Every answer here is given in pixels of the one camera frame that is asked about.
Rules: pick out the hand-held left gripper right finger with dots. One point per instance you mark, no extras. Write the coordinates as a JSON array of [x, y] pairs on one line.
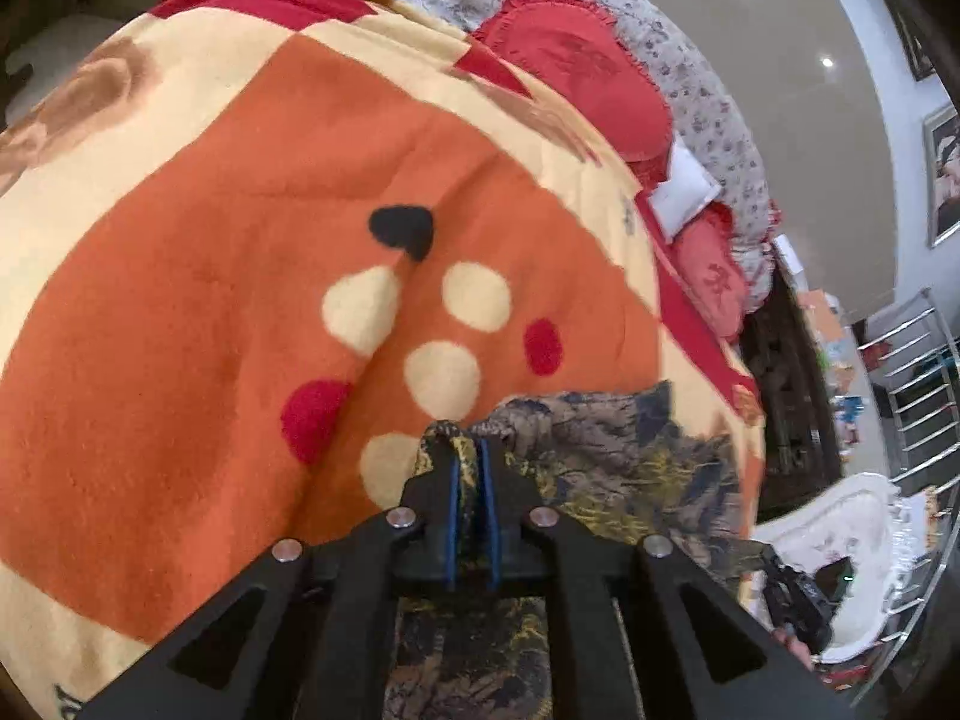
[[510, 525]]

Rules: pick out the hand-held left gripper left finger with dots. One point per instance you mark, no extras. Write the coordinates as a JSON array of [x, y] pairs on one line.
[[439, 521]]

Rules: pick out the dark floral print shirt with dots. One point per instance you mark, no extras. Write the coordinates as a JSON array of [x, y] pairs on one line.
[[637, 465]]

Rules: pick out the person's right hand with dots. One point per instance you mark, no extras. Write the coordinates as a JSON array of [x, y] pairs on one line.
[[791, 643]]

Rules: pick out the white upholstered chair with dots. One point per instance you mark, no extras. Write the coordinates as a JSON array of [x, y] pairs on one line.
[[825, 532]]

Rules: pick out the metal rack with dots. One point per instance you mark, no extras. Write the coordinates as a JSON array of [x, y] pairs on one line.
[[893, 435]]

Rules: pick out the carved dark wooden cabinet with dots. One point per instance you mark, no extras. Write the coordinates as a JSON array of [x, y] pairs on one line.
[[787, 390]]

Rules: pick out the pile of papers and packets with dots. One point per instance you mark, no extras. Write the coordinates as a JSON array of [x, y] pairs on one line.
[[840, 367]]

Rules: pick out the orange red patchwork blanket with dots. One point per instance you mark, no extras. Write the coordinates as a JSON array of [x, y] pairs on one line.
[[225, 315]]

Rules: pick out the small red heart pillow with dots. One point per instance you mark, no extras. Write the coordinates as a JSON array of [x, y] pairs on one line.
[[712, 277]]

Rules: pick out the white pillow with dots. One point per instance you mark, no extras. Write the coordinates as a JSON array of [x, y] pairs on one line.
[[686, 191]]

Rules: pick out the large red heart pillow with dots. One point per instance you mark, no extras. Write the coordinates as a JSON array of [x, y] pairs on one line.
[[592, 75]]

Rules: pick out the large framed wall picture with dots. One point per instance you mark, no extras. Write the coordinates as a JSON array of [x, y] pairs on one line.
[[945, 172]]

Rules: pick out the small framed wall picture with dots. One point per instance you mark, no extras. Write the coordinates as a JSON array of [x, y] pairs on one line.
[[916, 49]]

